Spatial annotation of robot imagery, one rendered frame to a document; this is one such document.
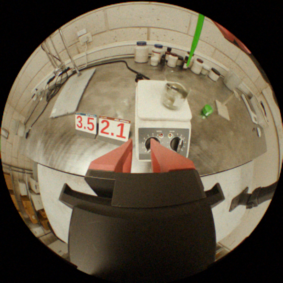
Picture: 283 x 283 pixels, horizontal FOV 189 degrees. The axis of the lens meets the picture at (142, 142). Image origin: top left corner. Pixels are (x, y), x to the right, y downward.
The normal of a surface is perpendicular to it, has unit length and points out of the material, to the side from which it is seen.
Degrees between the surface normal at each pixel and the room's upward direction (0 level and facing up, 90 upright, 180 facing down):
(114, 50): 90
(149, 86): 0
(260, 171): 90
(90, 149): 0
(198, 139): 0
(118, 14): 90
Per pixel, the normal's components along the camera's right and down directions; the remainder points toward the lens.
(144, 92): 0.00, -0.25
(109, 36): 0.00, 0.97
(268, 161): -1.00, 0.00
